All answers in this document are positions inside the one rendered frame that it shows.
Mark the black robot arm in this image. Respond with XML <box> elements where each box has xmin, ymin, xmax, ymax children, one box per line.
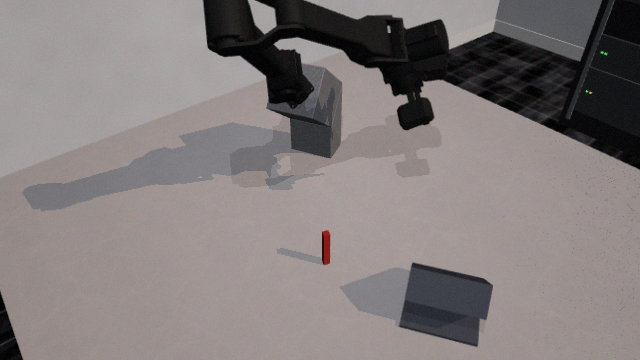
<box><xmin>203</xmin><ymin>0</ymin><xmax>449</xmax><ymax>109</ymax></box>

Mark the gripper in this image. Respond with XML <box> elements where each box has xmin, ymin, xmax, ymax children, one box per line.
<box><xmin>381</xmin><ymin>60</ymin><xmax>434</xmax><ymax>131</ymax></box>

